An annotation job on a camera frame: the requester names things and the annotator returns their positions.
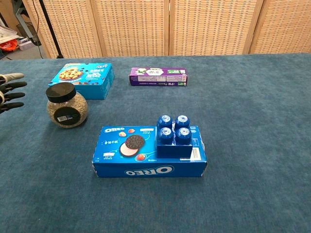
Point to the teal carpet table cover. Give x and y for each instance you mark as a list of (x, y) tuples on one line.
[(243, 121)]

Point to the wicker folding screen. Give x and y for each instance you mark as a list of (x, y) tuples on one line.
[(131, 26)]

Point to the purple snack box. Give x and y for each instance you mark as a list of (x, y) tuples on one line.
[(158, 78)]

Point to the blue cardboard bottle carrier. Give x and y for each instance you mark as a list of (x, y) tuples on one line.
[(173, 151)]

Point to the light blue cookie box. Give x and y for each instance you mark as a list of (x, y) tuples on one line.
[(97, 82)]

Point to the orange plastic bag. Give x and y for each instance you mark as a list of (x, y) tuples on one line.
[(9, 45)]

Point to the black tripod stand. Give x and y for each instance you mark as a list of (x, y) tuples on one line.
[(49, 26)]

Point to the small blue bottle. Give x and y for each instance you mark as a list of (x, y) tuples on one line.
[(183, 136), (166, 136), (182, 119), (165, 119)]

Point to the small white box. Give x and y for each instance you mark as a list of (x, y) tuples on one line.
[(25, 45)]

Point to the stack of white papers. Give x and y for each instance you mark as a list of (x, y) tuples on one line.
[(6, 32)]

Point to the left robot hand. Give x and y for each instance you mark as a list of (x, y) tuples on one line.
[(12, 85)]

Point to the glass jar with black lid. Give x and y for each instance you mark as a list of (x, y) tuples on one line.
[(66, 109)]

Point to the blue Oreo cookie box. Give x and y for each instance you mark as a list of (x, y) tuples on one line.
[(145, 170)]

